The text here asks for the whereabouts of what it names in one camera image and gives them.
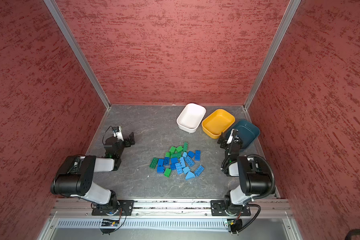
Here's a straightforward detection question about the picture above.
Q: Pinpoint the green studded lego brick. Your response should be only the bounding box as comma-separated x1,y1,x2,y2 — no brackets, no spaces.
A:
183,142,188,152

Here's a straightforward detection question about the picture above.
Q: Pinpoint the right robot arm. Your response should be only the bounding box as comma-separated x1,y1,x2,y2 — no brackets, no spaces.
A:
218,129,276,215

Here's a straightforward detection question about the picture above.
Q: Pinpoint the white plastic bin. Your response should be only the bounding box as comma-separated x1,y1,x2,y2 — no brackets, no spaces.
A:
177,103,207,133

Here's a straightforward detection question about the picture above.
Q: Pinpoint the aluminium corner post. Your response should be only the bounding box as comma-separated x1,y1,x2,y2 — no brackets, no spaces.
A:
244,0,301,112
44,0,112,110

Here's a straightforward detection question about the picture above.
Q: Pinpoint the green square lego brick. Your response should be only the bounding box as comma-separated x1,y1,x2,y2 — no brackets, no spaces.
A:
169,147,176,154

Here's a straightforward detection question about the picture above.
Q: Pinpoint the right aluminium corner post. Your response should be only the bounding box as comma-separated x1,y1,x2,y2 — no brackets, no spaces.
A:
244,0,301,112

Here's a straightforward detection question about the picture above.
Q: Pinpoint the dark blue lego brick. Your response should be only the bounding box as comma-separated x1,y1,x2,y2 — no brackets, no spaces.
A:
195,150,201,161

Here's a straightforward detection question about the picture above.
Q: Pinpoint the bright green lego brick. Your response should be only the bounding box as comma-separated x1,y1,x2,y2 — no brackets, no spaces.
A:
164,168,172,178

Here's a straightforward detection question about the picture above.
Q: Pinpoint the dark blue square lego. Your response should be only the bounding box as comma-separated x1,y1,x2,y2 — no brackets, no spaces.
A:
157,166,166,174

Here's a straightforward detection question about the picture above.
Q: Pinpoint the light blue long lego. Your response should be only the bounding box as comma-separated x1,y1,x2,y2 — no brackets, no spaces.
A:
185,156,195,168

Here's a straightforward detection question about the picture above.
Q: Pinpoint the aluminium front rail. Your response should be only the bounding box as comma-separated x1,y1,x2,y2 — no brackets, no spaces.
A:
48,198,294,219

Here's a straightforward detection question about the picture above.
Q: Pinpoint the yellow plastic bin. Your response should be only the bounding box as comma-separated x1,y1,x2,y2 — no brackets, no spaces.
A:
202,109,236,139

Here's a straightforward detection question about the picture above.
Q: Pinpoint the dark teal plastic bin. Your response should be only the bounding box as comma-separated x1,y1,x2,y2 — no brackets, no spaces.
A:
225,120,261,151

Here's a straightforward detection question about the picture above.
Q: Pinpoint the green eight-stud lego brick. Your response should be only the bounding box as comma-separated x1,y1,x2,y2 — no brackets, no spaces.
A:
171,152,183,158

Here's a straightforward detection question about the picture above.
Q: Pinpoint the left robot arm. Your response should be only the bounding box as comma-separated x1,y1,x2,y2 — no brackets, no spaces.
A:
50,126,136,212

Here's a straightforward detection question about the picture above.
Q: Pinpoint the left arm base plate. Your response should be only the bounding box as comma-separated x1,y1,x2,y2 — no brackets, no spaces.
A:
92,200,135,217

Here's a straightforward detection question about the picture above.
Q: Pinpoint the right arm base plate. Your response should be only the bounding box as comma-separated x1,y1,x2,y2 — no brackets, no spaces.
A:
210,200,251,217

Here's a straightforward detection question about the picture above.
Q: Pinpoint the light blue sloped lego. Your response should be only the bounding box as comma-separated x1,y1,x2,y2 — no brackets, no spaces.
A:
185,172,196,181

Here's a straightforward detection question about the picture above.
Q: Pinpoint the left aluminium corner post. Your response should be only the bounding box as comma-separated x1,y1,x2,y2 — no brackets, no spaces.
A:
44,0,112,110

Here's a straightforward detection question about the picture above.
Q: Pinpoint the light blue lego plate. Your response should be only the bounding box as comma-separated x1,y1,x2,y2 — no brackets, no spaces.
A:
194,165,205,177

